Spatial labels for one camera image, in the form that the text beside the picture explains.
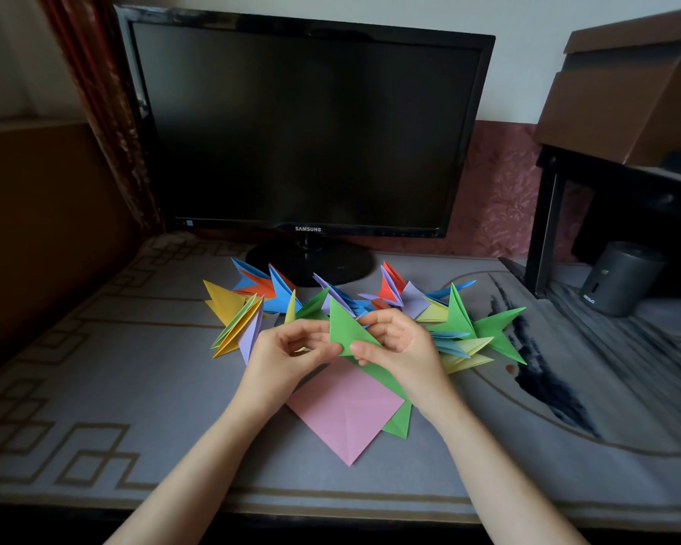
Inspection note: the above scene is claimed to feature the person's right hand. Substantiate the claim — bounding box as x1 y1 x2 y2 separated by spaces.
348 307 461 420

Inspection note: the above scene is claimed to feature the person's left hand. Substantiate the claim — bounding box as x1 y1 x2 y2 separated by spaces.
235 319 345 415

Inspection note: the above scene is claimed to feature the green paper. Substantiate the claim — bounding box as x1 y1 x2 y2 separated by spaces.
328 296 414 440

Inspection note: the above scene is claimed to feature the person's left forearm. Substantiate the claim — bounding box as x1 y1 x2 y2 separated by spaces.
104 391 288 545

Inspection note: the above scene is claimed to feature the person's right forearm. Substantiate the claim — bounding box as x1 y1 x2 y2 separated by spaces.
424 393 589 545

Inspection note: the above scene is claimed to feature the pink creased paper sheet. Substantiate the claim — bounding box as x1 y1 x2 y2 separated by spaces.
286 357 407 467

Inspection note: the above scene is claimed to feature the pile of colourful origami pieces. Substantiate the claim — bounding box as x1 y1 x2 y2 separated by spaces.
202 257 528 375

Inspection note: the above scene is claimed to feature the grey patterned table mat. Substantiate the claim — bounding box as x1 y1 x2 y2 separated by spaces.
0 231 681 533

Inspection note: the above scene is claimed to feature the black computer monitor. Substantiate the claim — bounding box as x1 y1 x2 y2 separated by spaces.
115 5 496 288

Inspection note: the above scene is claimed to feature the grey cylindrical speaker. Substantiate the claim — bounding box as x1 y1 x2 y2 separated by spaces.
579 240 668 318

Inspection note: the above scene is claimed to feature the red patterned curtain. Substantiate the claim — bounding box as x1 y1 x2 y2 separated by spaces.
37 0 166 234

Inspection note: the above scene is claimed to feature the brown cardboard box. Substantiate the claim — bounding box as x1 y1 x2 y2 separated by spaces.
533 5 681 168

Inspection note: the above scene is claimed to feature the black metal shelf frame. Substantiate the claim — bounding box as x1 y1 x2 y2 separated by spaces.
522 144 681 299

